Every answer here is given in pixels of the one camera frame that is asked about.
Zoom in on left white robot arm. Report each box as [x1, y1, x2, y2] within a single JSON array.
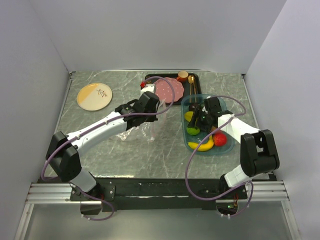
[[45, 91, 160, 201]]

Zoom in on clear zip top bag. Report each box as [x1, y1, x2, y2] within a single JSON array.
[[112, 112, 167, 142]]

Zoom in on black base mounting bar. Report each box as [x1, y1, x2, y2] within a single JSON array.
[[70, 178, 250, 216]]

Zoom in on green lime fruit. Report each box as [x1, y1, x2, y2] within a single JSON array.
[[186, 127, 200, 136]]

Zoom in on yellow white floral plate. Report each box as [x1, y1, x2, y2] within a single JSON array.
[[76, 83, 113, 111]]

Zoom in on pink dotted plate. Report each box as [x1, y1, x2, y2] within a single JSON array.
[[154, 77, 185, 105]]

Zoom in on red cracked fruit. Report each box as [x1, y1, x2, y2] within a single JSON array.
[[213, 133, 228, 147]]

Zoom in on orange cup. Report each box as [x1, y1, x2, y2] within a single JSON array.
[[176, 70, 189, 83]]

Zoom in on dark purple passion fruit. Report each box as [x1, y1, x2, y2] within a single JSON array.
[[188, 102, 200, 112]]

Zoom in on yellow starfruit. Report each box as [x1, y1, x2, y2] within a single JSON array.
[[184, 111, 194, 122]]

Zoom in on gold chopsticks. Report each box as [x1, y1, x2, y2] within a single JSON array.
[[190, 75, 197, 95]]

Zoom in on blue transparent plastic tray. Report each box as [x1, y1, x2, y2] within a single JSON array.
[[180, 94, 235, 156]]

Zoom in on yellow banana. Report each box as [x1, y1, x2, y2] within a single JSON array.
[[187, 136, 215, 152]]

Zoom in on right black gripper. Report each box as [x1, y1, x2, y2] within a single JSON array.
[[188, 107, 213, 134]]

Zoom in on gold spoon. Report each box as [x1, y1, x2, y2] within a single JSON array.
[[188, 75, 194, 95]]

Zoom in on purple cable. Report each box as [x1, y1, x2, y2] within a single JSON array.
[[41, 76, 175, 221], [185, 95, 255, 219]]

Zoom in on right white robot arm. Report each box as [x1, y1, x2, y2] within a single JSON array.
[[184, 96, 280, 199]]

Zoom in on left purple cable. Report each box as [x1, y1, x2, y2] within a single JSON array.
[[41, 76, 175, 221]]

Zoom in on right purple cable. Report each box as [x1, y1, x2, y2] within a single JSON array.
[[185, 95, 255, 219]]

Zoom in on black serving tray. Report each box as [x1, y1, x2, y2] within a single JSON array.
[[140, 71, 202, 106]]

